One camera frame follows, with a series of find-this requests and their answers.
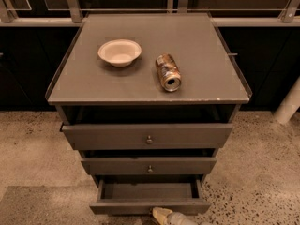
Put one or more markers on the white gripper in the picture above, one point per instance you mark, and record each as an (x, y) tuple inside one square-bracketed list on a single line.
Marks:
[(178, 218)]

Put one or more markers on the grey bottom drawer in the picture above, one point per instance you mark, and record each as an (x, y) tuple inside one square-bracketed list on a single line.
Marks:
[(141, 198)]

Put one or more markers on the grey drawer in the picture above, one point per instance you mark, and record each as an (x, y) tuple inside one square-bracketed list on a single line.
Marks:
[(141, 198), (148, 165), (146, 136)]

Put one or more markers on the grey middle drawer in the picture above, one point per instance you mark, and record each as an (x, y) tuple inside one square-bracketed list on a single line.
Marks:
[(148, 165)]

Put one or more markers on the grey top drawer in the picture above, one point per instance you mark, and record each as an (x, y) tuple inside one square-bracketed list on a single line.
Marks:
[(146, 136)]

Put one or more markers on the grey drawer cabinet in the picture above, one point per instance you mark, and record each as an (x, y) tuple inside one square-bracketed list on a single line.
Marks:
[(88, 90)]

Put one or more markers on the crushed soda can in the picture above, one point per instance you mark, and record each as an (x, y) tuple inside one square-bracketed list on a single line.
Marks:
[(168, 73)]

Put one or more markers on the white paper bowl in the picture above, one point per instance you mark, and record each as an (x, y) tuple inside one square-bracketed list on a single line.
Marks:
[(120, 52)]

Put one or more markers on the white pipe post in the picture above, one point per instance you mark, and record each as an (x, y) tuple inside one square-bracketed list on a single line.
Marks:
[(289, 105)]

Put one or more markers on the metal window frame railing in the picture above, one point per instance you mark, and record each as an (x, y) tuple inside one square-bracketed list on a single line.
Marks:
[(224, 13)]

